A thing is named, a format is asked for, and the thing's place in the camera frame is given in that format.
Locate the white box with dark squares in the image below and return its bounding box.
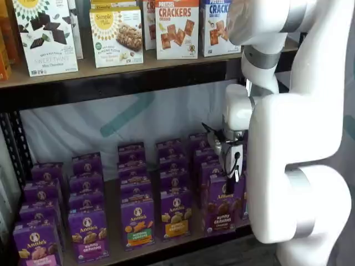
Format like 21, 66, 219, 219
67, 0, 84, 60

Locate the black metal shelving rack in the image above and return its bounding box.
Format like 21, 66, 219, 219
0, 32, 307, 266

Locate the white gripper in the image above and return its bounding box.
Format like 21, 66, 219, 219
220, 143, 246, 195

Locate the Sweet Thins mint chocolate box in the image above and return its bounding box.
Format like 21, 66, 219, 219
12, 0, 79, 78

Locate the white sheet with teal marks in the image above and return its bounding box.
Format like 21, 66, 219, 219
0, 30, 355, 244

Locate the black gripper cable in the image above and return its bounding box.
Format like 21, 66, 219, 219
201, 122, 241, 178

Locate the purple Annie's box green label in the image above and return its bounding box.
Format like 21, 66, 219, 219
120, 197, 155, 252

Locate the orange pretzel crackers cheddar box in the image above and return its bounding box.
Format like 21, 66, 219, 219
154, 0, 200, 60

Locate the purple Annie's box magenta label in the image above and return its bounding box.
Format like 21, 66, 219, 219
67, 209, 110, 263

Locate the white crackers box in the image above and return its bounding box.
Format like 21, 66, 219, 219
142, 0, 157, 51

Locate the purple Annie's box yellow label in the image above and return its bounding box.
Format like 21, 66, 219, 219
160, 189, 194, 241

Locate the yellow Simple Mills box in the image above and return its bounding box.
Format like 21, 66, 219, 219
90, 0, 138, 12

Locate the blue sea salt crackers box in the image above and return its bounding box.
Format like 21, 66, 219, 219
199, 0, 243, 58

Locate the purple Annie's box pink label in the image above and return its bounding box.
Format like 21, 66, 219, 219
12, 221, 64, 266

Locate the Simple Mills almond bars box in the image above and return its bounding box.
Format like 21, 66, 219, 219
89, 6, 144, 69

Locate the purple Annie's box brown patch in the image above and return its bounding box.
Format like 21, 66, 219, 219
203, 173, 247, 237

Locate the dark orange cardboard box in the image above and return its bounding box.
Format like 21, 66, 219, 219
0, 0, 21, 66

